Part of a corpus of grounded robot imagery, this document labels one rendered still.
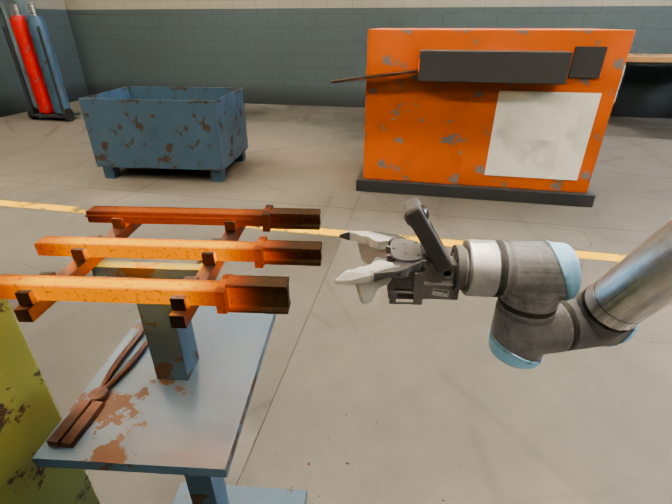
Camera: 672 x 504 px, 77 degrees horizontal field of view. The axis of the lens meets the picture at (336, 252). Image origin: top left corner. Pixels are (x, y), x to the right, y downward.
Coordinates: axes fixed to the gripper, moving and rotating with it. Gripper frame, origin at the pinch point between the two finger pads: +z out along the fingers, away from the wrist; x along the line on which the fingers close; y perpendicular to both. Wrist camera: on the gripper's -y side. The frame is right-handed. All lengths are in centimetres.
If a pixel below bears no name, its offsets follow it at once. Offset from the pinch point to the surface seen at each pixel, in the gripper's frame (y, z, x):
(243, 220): -0.6, 17.3, 9.7
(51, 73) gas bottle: 30, 437, 557
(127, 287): -0.8, 27.2, -13.1
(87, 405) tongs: 25, 42, -11
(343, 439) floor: 97, 0, 40
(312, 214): -1.8, 4.9, 10.4
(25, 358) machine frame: 25, 61, 0
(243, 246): -0.8, 14.7, -0.5
